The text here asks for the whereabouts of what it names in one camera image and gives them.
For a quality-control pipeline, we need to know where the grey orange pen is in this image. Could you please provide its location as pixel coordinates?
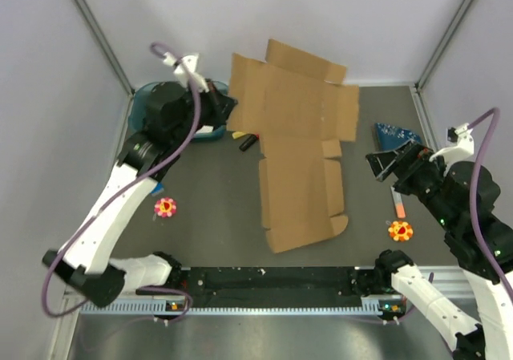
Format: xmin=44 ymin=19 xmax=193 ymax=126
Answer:
xmin=390 ymin=187 xmax=406 ymax=219

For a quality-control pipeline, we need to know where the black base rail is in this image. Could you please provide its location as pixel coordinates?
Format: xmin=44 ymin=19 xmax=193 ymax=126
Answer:
xmin=135 ymin=266 xmax=406 ymax=301

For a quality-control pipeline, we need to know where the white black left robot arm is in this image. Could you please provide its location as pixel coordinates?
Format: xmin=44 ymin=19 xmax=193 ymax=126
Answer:
xmin=42 ymin=82 xmax=236 ymax=308

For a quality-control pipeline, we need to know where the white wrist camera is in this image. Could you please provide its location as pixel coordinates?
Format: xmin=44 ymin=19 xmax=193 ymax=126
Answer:
xmin=163 ymin=52 xmax=209 ymax=92
xmin=429 ymin=123 xmax=475 ymax=166

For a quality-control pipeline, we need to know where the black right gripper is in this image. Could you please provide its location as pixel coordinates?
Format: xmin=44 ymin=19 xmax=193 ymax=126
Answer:
xmin=363 ymin=136 xmax=458 ymax=228

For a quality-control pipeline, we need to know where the brown cardboard box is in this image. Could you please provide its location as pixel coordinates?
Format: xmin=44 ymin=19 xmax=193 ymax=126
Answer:
xmin=228 ymin=38 xmax=359 ymax=253

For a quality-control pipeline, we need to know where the yellow highlighter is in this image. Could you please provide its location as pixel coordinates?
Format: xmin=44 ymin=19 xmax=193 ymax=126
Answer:
xmin=232 ymin=131 xmax=244 ymax=140

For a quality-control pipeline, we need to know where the orange plush flower toy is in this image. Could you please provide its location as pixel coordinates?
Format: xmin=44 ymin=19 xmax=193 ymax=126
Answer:
xmin=388 ymin=220 xmax=414 ymax=242

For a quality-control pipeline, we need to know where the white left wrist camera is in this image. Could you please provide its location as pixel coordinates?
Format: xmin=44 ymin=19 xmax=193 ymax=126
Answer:
xmin=163 ymin=52 xmax=209 ymax=92

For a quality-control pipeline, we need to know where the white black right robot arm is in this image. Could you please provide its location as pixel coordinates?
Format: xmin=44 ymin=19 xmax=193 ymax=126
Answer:
xmin=366 ymin=141 xmax=512 ymax=359

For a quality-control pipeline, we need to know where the teal plastic bin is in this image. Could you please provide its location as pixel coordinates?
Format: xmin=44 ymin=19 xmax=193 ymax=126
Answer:
xmin=127 ymin=82 xmax=226 ymax=142

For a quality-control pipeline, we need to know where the pink plush flower toy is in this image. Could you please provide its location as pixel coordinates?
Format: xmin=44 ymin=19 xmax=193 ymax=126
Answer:
xmin=154 ymin=197 xmax=177 ymax=218

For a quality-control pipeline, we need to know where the grey slotted cable duct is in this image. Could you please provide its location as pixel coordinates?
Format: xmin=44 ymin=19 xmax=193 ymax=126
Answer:
xmin=79 ymin=298 xmax=406 ymax=316

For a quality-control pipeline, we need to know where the blue eraser block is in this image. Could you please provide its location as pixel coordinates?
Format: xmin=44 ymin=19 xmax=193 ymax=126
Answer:
xmin=151 ymin=183 xmax=164 ymax=196

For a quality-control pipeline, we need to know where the black pink highlighter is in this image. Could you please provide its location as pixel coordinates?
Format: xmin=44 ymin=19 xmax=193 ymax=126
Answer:
xmin=239 ymin=134 xmax=260 ymax=152

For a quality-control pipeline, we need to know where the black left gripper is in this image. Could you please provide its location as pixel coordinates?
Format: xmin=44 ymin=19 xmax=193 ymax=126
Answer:
xmin=172 ymin=79 xmax=237 ymax=146

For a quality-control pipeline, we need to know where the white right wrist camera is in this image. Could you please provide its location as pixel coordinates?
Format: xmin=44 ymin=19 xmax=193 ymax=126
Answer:
xmin=429 ymin=123 xmax=475 ymax=166

